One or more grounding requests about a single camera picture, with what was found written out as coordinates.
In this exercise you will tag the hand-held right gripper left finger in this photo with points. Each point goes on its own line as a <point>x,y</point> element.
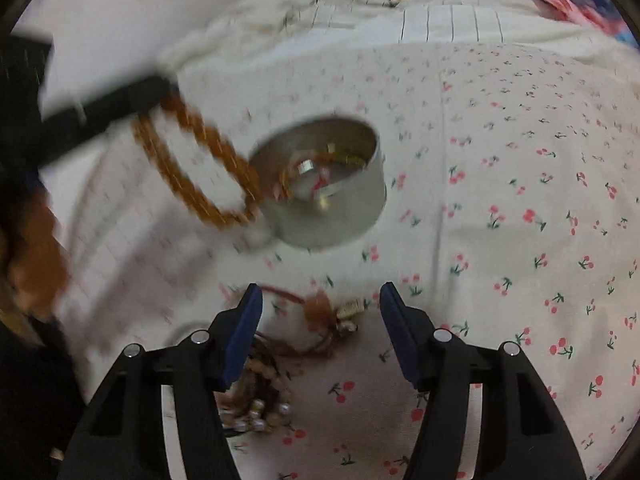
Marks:
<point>245,340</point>

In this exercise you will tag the round metal tin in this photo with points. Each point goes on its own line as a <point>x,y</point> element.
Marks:
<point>340,210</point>

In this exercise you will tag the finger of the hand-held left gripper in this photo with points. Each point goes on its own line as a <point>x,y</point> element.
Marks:
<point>110,110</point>

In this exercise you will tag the cherry print bed sheet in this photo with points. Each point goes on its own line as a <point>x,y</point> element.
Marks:
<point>500,185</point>

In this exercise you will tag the person's left forearm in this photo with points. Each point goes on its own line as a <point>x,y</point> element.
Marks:
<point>30,260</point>

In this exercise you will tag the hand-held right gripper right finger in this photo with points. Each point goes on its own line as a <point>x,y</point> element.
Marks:
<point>400,340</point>

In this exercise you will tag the pink cloth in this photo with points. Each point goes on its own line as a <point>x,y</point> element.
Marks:
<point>555,0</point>

